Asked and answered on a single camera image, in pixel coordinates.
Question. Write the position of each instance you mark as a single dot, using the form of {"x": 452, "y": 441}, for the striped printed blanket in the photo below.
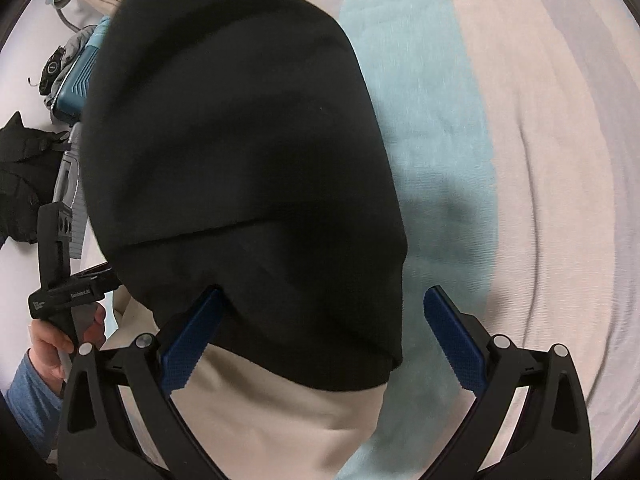
{"x": 500, "y": 160}

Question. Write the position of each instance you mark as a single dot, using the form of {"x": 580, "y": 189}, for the grey ribbed suitcase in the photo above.
{"x": 77, "y": 180}

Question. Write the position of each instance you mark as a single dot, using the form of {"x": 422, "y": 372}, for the grey cloth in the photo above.
{"x": 70, "y": 50}

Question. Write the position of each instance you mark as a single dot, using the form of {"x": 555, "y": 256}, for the black bag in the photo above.
{"x": 25, "y": 180}

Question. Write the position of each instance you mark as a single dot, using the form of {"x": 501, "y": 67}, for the person's left hand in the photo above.
{"x": 47, "y": 345}

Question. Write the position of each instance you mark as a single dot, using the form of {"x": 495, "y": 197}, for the beige jacket with black lining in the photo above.
{"x": 225, "y": 135}

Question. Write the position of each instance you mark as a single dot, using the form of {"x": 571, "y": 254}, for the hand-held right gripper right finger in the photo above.
{"x": 455, "y": 340}

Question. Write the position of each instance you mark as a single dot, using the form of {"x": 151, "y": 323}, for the teal ribbed suitcase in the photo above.
{"x": 75, "y": 90}

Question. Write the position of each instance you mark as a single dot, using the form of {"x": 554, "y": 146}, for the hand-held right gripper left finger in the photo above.
{"x": 192, "y": 345}

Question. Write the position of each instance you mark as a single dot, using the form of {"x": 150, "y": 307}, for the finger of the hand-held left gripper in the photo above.
{"x": 100, "y": 277}

